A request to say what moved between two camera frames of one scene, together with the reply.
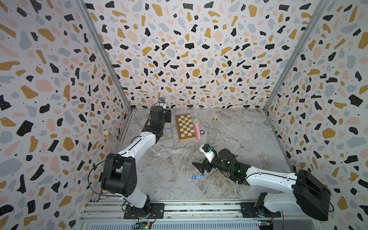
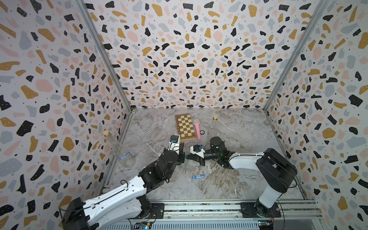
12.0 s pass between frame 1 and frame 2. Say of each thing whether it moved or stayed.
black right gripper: moved
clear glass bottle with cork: stayed
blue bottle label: stayed
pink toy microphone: stayed
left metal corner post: stayed
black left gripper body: moved
